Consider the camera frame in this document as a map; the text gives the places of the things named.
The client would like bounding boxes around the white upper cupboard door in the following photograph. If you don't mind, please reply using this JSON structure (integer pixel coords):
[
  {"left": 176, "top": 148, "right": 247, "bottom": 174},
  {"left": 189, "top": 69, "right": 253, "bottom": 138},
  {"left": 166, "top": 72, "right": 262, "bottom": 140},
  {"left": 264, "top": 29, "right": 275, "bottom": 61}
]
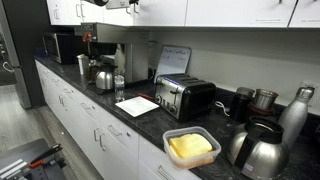
[
  {"left": 102, "top": 5, "right": 135, "bottom": 27},
  {"left": 56, "top": 0, "right": 83, "bottom": 26},
  {"left": 184, "top": 0, "right": 298, "bottom": 29},
  {"left": 80, "top": 0, "right": 105, "bottom": 26},
  {"left": 288, "top": 0, "right": 320, "bottom": 29}
]

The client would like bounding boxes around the steel commercial coffee machine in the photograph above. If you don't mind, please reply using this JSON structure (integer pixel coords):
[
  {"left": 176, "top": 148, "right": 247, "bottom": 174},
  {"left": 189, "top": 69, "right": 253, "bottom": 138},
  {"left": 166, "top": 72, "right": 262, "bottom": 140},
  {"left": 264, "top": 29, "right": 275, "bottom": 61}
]
[{"left": 73, "top": 22, "right": 151, "bottom": 95}]

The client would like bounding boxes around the steel coffee carafe with lid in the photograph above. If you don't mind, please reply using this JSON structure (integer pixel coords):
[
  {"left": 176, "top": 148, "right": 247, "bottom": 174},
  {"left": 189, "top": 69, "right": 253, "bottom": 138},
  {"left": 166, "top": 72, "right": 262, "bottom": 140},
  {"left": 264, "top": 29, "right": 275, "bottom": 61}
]
[{"left": 94, "top": 63, "right": 118, "bottom": 91}]

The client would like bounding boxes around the steel coffee carafe without lid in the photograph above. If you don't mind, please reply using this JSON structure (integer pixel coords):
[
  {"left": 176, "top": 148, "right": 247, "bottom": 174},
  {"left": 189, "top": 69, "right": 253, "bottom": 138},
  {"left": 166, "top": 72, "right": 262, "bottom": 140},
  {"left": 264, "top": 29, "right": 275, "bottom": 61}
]
[{"left": 227, "top": 115, "right": 291, "bottom": 180}]

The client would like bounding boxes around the clear glass jar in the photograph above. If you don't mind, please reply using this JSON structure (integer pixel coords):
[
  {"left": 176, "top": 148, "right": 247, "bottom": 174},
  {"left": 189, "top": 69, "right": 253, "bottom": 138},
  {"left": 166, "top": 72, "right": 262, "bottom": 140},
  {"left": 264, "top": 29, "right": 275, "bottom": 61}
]
[{"left": 114, "top": 73, "right": 126, "bottom": 103}]

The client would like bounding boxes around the black steel microwave oven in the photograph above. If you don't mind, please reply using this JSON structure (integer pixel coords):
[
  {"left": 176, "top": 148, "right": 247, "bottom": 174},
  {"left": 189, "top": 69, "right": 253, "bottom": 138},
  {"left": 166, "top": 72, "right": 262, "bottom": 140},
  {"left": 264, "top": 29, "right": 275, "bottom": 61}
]
[{"left": 42, "top": 32, "right": 84, "bottom": 65}]

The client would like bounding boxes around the red pen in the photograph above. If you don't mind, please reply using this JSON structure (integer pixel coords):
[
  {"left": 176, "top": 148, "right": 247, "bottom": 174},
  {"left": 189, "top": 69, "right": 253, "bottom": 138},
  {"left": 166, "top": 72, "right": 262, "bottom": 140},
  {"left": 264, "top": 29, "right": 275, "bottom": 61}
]
[{"left": 137, "top": 92, "right": 155, "bottom": 101}]

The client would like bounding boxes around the white square plate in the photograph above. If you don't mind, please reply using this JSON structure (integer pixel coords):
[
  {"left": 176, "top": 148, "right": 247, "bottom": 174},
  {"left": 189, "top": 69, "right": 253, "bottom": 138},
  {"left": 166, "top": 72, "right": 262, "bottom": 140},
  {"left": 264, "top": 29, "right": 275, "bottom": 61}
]
[{"left": 114, "top": 96, "right": 160, "bottom": 118}]

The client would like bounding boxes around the steel and black toaster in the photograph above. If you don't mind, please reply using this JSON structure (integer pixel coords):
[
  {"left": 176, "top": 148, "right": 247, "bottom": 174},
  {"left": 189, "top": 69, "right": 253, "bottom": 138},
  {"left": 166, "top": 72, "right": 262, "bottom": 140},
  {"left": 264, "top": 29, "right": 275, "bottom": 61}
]
[{"left": 154, "top": 73, "right": 217, "bottom": 122}]

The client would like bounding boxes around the white drawer front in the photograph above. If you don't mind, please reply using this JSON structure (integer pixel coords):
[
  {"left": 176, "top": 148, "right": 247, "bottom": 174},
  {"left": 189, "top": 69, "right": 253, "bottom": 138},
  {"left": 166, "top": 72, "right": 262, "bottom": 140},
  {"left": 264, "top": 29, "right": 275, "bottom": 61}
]
[
  {"left": 77, "top": 94, "right": 101, "bottom": 130},
  {"left": 138, "top": 134, "right": 201, "bottom": 180},
  {"left": 98, "top": 109, "right": 140, "bottom": 160}
]

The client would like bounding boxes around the stainless steel refrigerator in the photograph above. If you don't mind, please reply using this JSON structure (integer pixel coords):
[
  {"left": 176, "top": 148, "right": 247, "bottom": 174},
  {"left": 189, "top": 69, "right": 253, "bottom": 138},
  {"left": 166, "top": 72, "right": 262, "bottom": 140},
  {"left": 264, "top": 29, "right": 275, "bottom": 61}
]
[{"left": 0, "top": 0, "right": 33, "bottom": 110}]

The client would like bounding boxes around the white base cabinet run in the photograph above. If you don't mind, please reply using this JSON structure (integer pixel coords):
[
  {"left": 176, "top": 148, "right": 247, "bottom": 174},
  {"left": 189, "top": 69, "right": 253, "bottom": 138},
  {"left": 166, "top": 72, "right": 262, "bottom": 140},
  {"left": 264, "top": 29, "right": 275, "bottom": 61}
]
[{"left": 34, "top": 59, "right": 201, "bottom": 180}]

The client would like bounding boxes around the black cup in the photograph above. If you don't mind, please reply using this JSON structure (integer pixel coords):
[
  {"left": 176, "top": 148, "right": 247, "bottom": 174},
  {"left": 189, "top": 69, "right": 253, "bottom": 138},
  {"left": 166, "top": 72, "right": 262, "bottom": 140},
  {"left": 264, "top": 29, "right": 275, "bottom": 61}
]
[{"left": 229, "top": 86, "right": 256, "bottom": 123}]

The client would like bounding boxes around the yellow sponge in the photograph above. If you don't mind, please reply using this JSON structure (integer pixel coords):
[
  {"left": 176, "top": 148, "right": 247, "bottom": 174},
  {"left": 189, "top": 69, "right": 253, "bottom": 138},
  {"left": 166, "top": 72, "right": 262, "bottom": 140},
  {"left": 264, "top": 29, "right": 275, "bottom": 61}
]
[{"left": 168, "top": 133, "right": 214, "bottom": 160}]

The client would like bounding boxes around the clear plastic food container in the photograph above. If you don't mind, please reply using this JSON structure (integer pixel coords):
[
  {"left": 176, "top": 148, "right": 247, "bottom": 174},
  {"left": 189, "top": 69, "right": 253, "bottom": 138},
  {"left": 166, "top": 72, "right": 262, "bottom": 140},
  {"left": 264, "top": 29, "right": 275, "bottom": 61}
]
[{"left": 162, "top": 126, "right": 222, "bottom": 171}]

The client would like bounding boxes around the black orange bar clamp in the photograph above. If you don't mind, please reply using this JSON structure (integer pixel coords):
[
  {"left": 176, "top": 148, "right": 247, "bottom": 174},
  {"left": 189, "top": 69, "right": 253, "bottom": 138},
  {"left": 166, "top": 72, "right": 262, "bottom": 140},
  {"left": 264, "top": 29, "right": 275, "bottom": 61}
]
[{"left": 28, "top": 143, "right": 64, "bottom": 170}]

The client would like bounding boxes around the black robot cart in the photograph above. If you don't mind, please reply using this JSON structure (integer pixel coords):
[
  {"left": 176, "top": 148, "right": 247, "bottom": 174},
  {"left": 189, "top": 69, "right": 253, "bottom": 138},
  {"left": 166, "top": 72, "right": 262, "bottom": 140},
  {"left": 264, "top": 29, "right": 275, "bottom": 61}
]
[{"left": 0, "top": 138, "right": 68, "bottom": 180}]

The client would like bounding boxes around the steel water bottle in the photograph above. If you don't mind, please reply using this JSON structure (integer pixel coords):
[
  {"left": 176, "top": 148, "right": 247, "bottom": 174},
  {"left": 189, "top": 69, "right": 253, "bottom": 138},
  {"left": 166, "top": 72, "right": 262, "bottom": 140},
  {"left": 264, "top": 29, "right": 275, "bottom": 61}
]
[{"left": 277, "top": 86, "right": 316, "bottom": 150}]

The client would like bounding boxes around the whiteboard sign silver frame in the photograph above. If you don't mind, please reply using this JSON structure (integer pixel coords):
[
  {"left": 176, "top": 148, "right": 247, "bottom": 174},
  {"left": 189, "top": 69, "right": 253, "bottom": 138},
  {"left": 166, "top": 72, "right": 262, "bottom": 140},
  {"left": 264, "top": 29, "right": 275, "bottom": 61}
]
[{"left": 153, "top": 44, "right": 193, "bottom": 83}]

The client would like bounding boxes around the white cord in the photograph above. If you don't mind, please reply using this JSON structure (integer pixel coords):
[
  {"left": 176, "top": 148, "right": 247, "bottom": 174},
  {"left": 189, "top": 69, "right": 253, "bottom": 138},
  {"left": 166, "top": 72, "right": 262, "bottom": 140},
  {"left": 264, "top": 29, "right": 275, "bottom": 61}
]
[{"left": 214, "top": 100, "right": 231, "bottom": 118}]

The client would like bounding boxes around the aluminium profile rail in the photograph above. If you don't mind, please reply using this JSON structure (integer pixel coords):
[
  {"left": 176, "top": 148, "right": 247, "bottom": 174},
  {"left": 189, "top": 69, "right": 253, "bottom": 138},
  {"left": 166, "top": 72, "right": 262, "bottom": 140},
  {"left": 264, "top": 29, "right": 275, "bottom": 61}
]
[{"left": 0, "top": 158, "right": 30, "bottom": 180}]

